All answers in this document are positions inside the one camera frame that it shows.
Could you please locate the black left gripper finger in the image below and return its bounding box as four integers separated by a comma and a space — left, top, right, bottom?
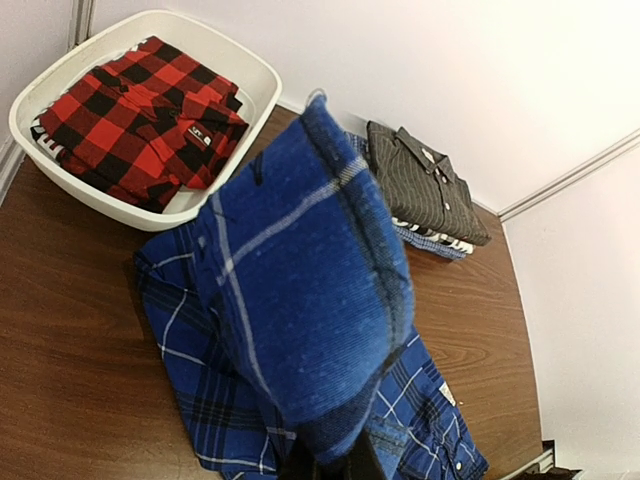
344, 432, 386, 480

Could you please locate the blue plaid long sleeve shirt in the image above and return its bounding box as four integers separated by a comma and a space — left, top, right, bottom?
134, 94, 488, 479

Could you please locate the blue checked folded shirt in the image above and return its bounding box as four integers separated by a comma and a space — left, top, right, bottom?
345, 131, 474, 260

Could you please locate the black white graphic folded shirt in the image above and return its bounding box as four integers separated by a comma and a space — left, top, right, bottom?
392, 217, 475, 255

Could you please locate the dark grey striped folded shirt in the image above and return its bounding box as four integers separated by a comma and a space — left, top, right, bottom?
367, 121, 491, 246

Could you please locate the white plastic basket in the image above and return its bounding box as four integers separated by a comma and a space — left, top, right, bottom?
8, 9, 284, 233

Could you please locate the red black plaid shirt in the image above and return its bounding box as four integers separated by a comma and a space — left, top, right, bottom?
30, 36, 248, 213

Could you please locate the aluminium corner post right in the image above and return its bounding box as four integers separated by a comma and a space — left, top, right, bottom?
497, 129, 639, 223

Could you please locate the aluminium corner post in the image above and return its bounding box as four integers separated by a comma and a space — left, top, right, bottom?
497, 129, 639, 223
67, 0, 96, 50

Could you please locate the aluminium corner post left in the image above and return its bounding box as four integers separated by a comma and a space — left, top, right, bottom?
67, 0, 96, 50

